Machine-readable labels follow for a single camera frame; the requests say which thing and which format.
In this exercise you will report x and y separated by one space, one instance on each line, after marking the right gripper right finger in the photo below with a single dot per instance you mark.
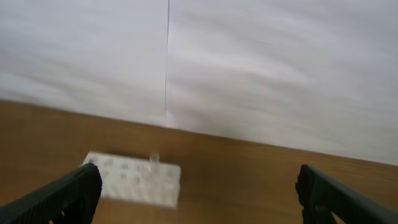
335 199

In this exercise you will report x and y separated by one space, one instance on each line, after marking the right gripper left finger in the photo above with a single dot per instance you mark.
62 199

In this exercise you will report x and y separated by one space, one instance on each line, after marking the clear test tube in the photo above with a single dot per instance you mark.
154 160

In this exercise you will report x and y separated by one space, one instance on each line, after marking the white test tube rack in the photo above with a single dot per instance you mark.
136 186

